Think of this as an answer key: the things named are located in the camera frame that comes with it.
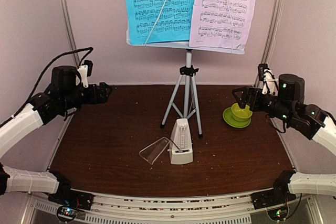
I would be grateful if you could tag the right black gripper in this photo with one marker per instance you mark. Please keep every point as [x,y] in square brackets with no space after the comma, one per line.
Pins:
[254,92]

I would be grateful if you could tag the green bowl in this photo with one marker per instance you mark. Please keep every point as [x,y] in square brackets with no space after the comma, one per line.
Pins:
[241,115]

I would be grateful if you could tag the clear metronome front cover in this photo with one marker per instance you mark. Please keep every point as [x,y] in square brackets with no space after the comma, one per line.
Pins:
[153,151]

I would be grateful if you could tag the front aluminium rail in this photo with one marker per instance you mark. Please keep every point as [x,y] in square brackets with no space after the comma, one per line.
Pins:
[230,208]

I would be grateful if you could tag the blue sheet music page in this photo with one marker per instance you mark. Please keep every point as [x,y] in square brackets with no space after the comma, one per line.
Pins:
[153,21]

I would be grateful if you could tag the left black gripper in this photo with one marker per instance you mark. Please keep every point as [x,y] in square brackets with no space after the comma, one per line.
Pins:
[102,97]

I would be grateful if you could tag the lilac sheet music page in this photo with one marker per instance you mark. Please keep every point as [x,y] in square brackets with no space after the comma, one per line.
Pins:
[221,24]

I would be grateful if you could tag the white metronome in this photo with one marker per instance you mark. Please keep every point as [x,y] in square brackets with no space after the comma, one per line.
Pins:
[181,151]

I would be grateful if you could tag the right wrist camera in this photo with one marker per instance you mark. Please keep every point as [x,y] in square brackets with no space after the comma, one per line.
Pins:
[266,76]

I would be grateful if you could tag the green saucer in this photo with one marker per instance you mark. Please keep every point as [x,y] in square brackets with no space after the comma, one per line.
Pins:
[228,118]

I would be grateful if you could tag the aluminium frame post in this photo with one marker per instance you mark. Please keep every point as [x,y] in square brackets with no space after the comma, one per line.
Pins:
[273,27]
[69,32]

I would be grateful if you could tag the white perforated music stand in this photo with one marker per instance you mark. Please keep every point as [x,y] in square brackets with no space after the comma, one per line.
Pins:
[186,77]

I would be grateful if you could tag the right aluminium frame post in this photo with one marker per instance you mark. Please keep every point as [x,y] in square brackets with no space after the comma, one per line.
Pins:
[273,27]

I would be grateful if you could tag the left aluminium frame post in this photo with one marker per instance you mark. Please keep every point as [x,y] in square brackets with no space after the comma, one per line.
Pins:
[69,32]

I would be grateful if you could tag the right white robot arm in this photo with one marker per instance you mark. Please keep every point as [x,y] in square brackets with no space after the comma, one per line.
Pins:
[310,120]

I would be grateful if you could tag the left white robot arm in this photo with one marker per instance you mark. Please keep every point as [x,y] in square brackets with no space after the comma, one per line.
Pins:
[67,92]

